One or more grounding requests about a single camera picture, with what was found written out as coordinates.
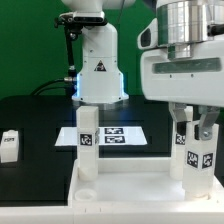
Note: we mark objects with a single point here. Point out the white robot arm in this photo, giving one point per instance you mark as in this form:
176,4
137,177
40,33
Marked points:
182,24

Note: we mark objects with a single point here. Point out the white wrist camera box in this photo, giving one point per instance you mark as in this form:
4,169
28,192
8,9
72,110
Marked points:
148,38

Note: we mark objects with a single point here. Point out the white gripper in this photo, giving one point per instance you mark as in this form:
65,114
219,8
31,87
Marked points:
198,80

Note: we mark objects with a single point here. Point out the white marker sheet with tags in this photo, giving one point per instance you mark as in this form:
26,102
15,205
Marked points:
124,135

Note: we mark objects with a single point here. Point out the white desk tabletop tray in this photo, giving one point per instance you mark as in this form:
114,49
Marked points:
142,184

